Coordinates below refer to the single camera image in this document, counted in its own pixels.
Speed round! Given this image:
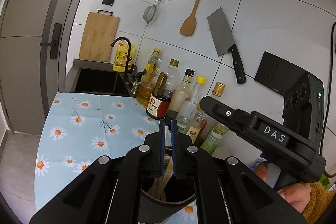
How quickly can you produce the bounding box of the capybara print spoon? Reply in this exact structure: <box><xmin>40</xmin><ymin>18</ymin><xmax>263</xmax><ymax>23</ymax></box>
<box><xmin>158</xmin><ymin>156</ymin><xmax>174</xmax><ymax>201</ymax></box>

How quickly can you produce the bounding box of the kitchen cleaver knife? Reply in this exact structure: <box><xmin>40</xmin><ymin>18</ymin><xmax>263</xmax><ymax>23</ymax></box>
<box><xmin>207</xmin><ymin>7</ymin><xmax>246</xmax><ymax>84</ymax></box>

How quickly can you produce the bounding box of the person's right hand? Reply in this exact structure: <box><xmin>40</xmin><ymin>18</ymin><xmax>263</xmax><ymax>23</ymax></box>
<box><xmin>254</xmin><ymin>161</ymin><xmax>311</xmax><ymax>213</ymax></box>

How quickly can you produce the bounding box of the green label oil bottle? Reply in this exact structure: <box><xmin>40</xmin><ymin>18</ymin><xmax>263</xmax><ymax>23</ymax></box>
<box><xmin>201</xmin><ymin>123</ymin><xmax>229</xmax><ymax>155</ymax></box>

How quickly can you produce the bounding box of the dark soy sauce bottle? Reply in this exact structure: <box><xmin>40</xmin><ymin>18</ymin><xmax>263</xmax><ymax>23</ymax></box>
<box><xmin>146</xmin><ymin>59</ymin><xmax>181</xmax><ymax>120</ymax></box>

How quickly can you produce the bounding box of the black utensil holder cup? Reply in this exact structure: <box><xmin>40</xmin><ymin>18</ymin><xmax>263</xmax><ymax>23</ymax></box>
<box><xmin>138</xmin><ymin>177</ymin><xmax>195</xmax><ymax>223</ymax></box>

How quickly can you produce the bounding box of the cooking oil bottle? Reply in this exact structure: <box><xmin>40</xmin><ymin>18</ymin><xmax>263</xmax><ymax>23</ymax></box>
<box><xmin>136</xmin><ymin>48</ymin><xmax>161</xmax><ymax>107</ymax></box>

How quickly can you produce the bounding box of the daisy print blue tablecloth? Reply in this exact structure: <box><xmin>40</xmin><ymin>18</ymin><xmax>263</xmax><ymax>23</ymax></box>
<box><xmin>31</xmin><ymin>93</ymin><xmax>198</xmax><ymax>223</ymax></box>

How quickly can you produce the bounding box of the black faucet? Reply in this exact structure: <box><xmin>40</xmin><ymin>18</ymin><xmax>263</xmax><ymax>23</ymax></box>
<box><xmin>110</xmin><ymin>36</ymin><xmax>133</xmax><ymax>76</ymax></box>

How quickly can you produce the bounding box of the yellow dish soap bottle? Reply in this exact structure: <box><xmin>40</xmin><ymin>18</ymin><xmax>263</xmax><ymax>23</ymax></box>
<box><xmin>113</xmin><ymin>40</ymin><xmax>136</xmax><ymax>73</ymax></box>

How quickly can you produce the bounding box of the wooden spatula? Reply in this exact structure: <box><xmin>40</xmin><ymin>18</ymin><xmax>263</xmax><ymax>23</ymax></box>
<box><xmin>179</xmin><ymin>0</ymin><xmax>200</xmax><ymax>36</ymax></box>

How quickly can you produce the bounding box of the wooden cutting board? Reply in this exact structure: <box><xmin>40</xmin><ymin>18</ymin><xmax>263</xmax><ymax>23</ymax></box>
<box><xmin>79</xmin><ymin>12</ymin><xmax>120</xmax><ymax>62</ymax></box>

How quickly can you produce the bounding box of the metal strainer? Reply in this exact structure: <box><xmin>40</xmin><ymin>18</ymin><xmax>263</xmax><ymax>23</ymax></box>
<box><xmin>143</xmin><ymin>0</ymin><xmax>162</xmax><ymax>24</ymax></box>

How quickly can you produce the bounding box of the grey door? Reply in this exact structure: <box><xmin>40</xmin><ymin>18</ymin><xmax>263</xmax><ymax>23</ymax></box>
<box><xmin>1</xmin><ymin>0</ymin><xmax>80</xmax><ymax>135</ymax></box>

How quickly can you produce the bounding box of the black tracking camera box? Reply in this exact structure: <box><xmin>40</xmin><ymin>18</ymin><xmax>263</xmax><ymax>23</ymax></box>
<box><xmin>282</xmin><ymin>72</ymin><xmax>324</xmax><ymax>146</ymax></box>

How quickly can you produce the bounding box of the black wall panel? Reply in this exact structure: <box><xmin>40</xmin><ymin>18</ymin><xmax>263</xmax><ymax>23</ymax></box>
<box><xmin>254</xmin><ymin>52</ymin><xmax>305</xmax><ymax>97</ymax></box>

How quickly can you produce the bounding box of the black cable on wall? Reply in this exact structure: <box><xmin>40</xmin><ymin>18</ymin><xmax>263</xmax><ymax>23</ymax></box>
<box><xmin>318</xmin><ymin>20</ymin><xmax>336</xmax><ymax>179</ymax></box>

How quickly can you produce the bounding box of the black door handle lock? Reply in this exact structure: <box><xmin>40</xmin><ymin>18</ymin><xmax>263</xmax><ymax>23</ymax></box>
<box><xmin>40</xmin><ymin>23</ymin><xmax>63</xmax><ymax>59</ymax></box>

